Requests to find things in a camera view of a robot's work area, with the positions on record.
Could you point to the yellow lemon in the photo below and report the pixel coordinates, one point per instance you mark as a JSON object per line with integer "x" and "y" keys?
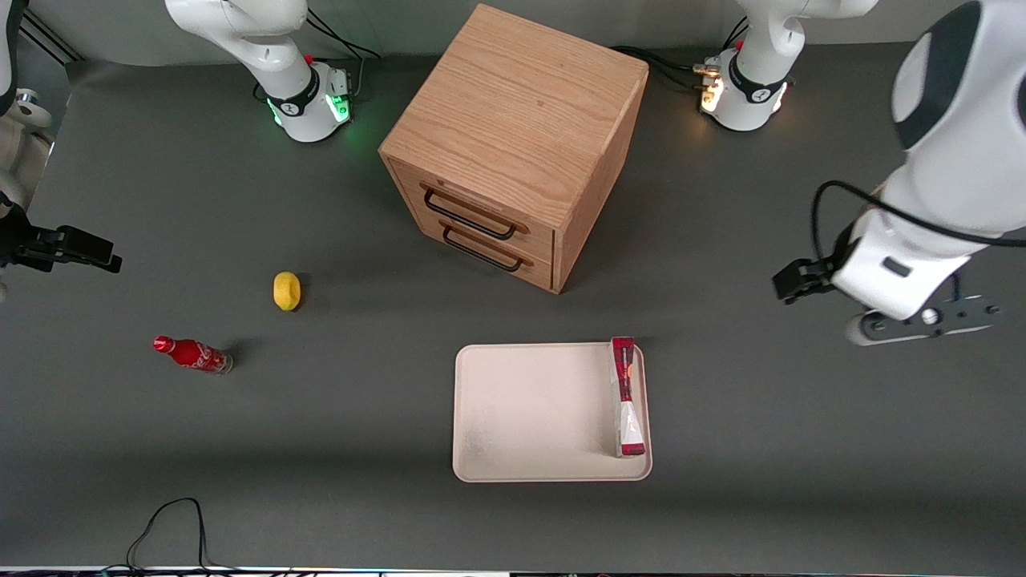
{"x": 287, "y": 290}

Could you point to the narrow wooden drawer front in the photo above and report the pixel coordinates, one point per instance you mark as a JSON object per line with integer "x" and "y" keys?
{"x": 497, "y": 260}

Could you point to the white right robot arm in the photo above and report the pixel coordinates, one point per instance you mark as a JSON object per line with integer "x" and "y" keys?
{"x": 264, "y": 48}

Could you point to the wide wooden drawer front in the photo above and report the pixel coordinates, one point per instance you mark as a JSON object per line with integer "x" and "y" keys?
{"x": 481, "y": 200}

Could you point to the beige plastic tray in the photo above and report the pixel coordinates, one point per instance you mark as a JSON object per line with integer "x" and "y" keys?
{"x": 537, "y": 413}

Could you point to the aluminium frame rail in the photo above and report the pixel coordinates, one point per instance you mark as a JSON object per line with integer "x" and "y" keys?
{"x": 48, "y": 40}

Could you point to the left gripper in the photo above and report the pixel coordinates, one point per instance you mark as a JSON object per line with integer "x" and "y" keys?
{"x": 801, "y": 280}

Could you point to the oak wooden drawer cabinet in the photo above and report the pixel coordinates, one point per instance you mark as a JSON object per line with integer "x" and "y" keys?
{"x": 521, "y": 112}

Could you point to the red cola bottle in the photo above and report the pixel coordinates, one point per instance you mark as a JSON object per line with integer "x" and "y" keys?
{"x": 192, "y": 353}

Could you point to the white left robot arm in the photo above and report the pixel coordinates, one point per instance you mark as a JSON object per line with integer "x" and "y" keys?
{"x": 962, "y": 104}

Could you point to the red tartan cookie box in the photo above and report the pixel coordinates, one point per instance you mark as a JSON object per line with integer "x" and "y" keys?
{"x": 627, "y": 401}

